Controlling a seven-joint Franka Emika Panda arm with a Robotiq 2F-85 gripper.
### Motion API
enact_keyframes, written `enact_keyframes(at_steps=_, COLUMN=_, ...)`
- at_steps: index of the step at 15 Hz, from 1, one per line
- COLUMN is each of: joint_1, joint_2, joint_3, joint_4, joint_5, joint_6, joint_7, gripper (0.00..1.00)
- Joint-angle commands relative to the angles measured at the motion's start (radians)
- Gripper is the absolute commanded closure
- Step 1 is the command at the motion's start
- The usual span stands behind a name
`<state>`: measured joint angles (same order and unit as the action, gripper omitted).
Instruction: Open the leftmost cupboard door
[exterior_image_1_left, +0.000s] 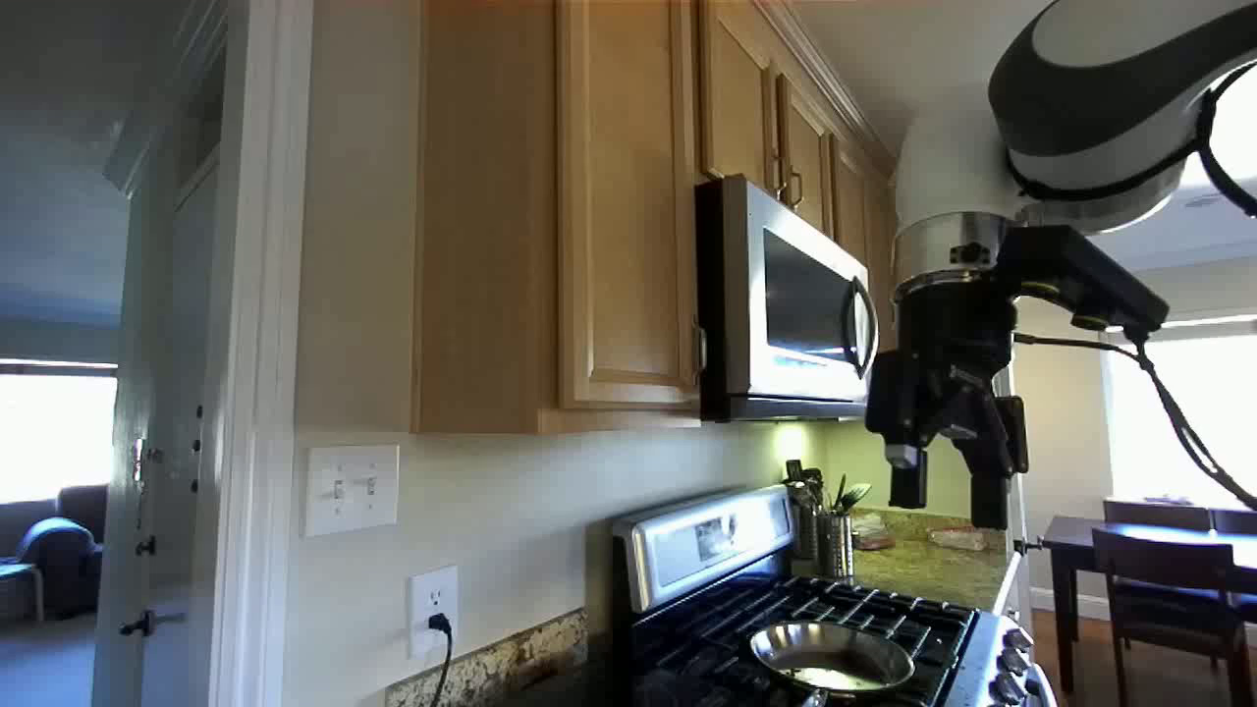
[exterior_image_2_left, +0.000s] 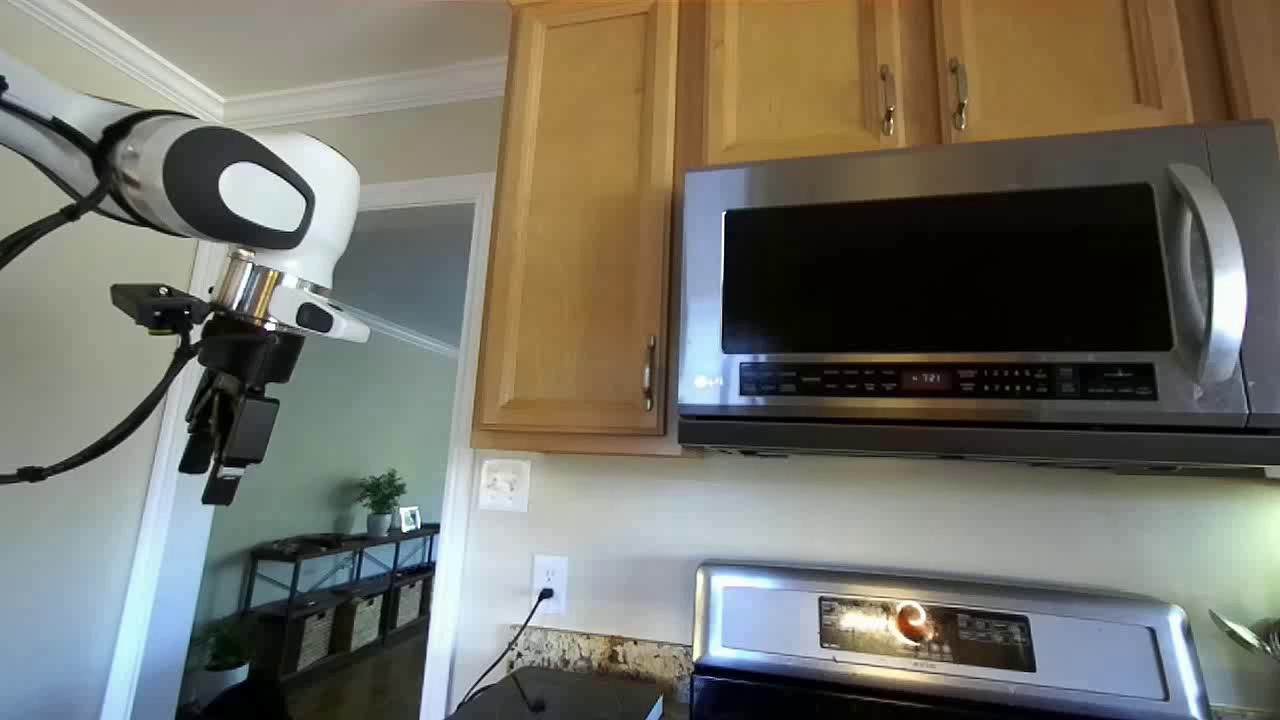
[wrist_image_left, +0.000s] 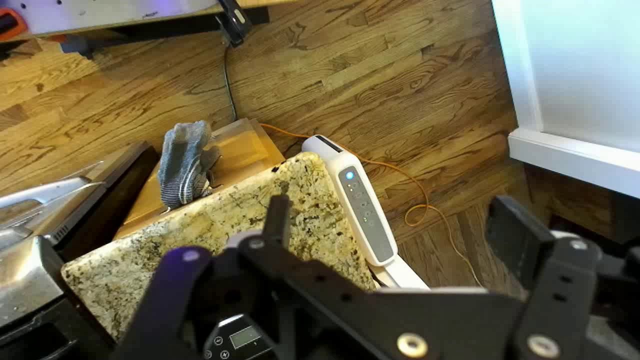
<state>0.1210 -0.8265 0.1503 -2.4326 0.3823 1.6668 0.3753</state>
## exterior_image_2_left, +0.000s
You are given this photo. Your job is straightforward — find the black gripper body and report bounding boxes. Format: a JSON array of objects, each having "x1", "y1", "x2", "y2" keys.
[{"x1": 197, "y1": 317, "x2": 309, "y2": 408}]

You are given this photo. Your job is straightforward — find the tall wooden cupboard door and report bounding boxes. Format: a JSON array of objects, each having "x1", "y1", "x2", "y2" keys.
[{"x1": 472, "y1": 0, "x2": 685, "y2": 442}]

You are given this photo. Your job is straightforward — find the wooden cupboard cabinet body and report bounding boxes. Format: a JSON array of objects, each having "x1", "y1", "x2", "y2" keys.
[{"x1": 469, "y1": 0, "x2": 1280, "y2": 464}]

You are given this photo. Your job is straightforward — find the short wooden cupboard door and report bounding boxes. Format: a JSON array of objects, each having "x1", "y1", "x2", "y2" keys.
[
  {"x1": 930, "y1": 0, "x2": 1199, "y2": 148},
  {"x1": 701, "y1": 0, "x2": 914, "y2": 167}
]

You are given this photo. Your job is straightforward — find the small green potted plant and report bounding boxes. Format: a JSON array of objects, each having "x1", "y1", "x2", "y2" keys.
[{"x1": 351, "y1": 467, "x2": 414, "y2": 539}]

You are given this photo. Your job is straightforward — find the dark wooden shelf unit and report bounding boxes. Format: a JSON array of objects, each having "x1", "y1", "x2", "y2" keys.
[{"x1": 238, "y1": 522, "x2": 444, "y2": 686}]

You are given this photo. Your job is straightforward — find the green floor potted plant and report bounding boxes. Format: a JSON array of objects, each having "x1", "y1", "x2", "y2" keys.
[{"x1": 187, "y1": 612, "x2": 260, "y2": 708}]

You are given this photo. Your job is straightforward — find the black countertop appliance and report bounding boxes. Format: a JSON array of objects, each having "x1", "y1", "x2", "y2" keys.
[{"x1": 448, "y1": 664, "x2": 674, "y2": 720}]

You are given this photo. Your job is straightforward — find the stainless steel microwave oven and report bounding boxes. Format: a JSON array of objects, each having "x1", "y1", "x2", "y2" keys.
[{"x1": 674, "y1": 122, "x2": 1280, "y2": 474}]

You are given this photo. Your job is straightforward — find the stainless steel gas stove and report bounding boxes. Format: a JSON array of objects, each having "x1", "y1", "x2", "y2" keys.
[{"x1": 685, "y1": 557, "x2": 1217, "y2": 720}]

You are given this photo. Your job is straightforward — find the metal utensil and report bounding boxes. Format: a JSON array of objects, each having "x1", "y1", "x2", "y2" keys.
[{"x1": 1210, "y1": 605, "x2": 1280, "y2": 660}]

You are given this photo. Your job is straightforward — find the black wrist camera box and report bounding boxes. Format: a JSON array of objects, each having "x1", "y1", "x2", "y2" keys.
[{"x1": 107, "y1": 281, "x2": 219, "y2": 339}]

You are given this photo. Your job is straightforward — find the white light switch plate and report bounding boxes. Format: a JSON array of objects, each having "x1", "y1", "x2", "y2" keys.
[{"x1": 476, "y1": 457, "x2": 536, "y2": 518}]

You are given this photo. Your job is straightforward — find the white wall power outlet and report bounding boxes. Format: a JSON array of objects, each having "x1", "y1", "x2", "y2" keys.
[{"x1": 531, "y1": 553, "x2": 571, "y2": 622}]

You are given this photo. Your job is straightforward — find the black power cord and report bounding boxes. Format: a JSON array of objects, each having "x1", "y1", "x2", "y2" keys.
[{"x1": 453, "y1": 584, "x2": 562, "y2": 715}]

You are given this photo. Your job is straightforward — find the metal short cupboard door handle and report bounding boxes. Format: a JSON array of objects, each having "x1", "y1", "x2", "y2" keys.
[
  {"x1": 874, "y1": 60, "x2": 900, "y2": 141},
  {"x1": 944, "y1": 56, "x2": 974, "y2": 135}
]

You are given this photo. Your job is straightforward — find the silver microwave door handle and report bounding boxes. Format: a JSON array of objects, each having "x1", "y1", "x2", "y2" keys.
[{"x1": 1164, "y1": 159, "x2": 1252, "y2": 392}]

